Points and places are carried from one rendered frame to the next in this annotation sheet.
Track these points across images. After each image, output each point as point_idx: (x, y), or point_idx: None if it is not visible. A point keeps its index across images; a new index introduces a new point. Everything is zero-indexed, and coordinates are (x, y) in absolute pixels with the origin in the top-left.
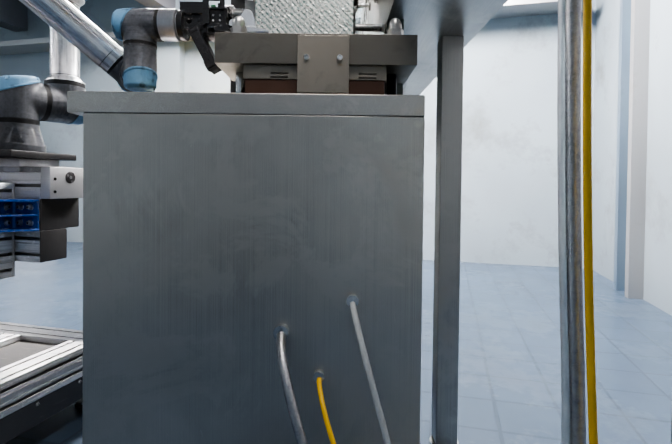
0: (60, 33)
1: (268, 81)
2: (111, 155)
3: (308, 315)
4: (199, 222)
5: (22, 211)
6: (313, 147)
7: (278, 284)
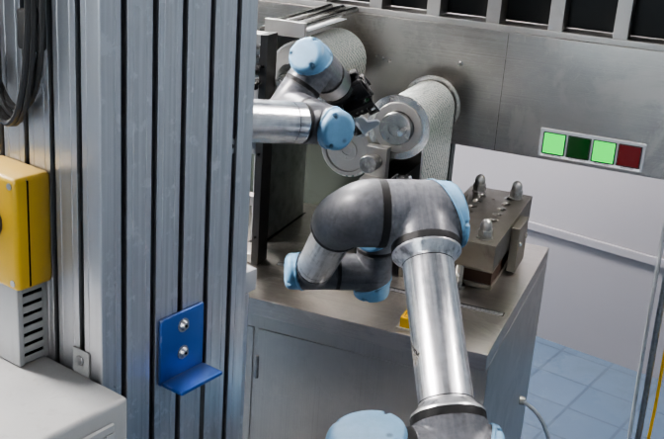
0: (329, 266)
1: (496, 268)
2: (490, 388)
3: (511, 425)
4: (501, 402)
5: None
6: (528, 312)
7: (509, 415)
